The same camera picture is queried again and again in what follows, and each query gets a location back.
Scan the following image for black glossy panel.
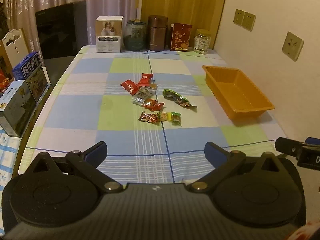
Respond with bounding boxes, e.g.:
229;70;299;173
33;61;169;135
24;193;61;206
35;3;77;61

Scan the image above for red wrapped candy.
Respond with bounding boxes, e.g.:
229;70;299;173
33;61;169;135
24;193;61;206
120;79;139;96

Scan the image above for clear silver snack packet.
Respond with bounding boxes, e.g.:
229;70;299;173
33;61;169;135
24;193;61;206
132;87;154;105

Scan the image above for red gift box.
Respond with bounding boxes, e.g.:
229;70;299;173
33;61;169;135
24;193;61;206
170;23;193;52

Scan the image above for small green candy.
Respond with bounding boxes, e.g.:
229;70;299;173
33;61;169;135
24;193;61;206
171;112;182;126

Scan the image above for red candy with white print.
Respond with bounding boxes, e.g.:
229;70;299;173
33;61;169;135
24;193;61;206
137;73;154;87

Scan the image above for checked tablecloth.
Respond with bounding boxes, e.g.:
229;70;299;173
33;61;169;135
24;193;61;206
19;45;288;188

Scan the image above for blue white patterned cloth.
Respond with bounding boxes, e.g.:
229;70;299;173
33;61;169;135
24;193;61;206
0;129;21;189

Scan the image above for red and white clothing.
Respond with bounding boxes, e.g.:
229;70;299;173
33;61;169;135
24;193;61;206
287;219;320;240

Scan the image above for glass jar with dark lid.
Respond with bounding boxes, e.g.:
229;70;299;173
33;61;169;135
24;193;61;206
124;19;147;52

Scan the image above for blue milk carton box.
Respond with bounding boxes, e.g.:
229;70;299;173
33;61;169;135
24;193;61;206
12;52;49;103

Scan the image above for brown red snack packet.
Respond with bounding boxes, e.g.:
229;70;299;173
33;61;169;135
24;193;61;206
139;112;160;124

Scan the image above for dark grey panel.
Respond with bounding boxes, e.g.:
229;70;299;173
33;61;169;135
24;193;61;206
73;0;89;55

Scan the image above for white cardboard box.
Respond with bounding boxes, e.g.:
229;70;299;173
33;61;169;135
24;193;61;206
95;16;124;53

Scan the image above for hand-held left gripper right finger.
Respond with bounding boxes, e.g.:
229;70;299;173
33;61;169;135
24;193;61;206
186;141;292;194

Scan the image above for orange plastic tray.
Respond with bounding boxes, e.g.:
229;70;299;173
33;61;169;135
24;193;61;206
202;65;275;120

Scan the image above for brown metal thermos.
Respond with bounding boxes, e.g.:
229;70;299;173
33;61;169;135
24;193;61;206
147;15;168;52

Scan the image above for red orange snack packet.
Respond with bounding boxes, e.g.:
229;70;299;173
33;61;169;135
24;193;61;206
142;99;165;112

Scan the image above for red package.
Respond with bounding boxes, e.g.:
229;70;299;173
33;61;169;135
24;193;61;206
0;67;11;93

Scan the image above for beige wall data socket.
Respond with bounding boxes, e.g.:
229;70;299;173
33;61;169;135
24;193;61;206
282;31;304;61

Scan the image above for beige wall power socket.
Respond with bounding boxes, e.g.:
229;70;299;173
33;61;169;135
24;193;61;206
243;12;256;32
233;9;245;27

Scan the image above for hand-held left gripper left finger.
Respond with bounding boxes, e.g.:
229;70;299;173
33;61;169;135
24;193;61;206
19;141;124;194

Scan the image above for wooden panel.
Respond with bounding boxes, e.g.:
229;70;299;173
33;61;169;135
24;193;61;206
141;0;229;51

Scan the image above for white chair back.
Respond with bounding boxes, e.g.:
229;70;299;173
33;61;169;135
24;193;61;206
1;28;30;68

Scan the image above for blue and white carton box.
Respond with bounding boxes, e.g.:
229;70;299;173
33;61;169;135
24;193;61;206
0;79;38;137

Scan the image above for long green snack packet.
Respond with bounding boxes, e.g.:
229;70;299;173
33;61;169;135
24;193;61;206
163;89;197;109

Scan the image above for plastic jar of cashews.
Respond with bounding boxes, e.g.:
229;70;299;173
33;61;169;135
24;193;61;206
193;29;212;55

